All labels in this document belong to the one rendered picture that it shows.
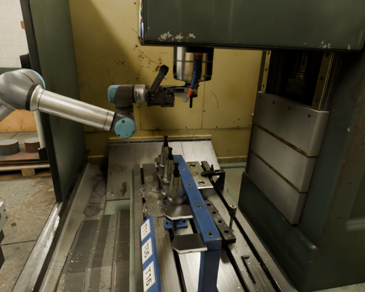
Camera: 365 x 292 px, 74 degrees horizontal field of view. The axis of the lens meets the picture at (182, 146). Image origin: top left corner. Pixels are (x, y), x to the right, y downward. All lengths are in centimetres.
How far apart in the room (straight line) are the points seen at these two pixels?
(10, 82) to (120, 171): 115
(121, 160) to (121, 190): 28
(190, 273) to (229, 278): 13
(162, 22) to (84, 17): 139
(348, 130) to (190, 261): 71
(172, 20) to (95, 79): 141
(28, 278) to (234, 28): 110
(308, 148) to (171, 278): 69
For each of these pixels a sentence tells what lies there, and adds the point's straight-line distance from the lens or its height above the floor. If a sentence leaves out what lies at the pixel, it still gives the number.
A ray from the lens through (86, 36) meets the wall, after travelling 202.
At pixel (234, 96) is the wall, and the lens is 220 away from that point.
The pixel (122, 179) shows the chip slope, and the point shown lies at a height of 70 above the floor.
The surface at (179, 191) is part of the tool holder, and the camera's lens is 67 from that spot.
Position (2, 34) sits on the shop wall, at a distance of 580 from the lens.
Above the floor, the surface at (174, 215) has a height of 122.
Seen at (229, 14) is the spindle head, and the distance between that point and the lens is 72.
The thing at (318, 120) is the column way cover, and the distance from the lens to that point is 103.
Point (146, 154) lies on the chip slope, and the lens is 204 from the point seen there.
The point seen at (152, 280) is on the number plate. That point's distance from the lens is 85.
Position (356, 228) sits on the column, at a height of 95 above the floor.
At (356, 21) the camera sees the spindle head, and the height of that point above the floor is 170.
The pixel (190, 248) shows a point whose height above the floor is 122.
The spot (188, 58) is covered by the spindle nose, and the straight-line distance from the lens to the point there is 94.
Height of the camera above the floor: 161
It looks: 21 degrees down
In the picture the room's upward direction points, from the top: 2 degrees clockwise
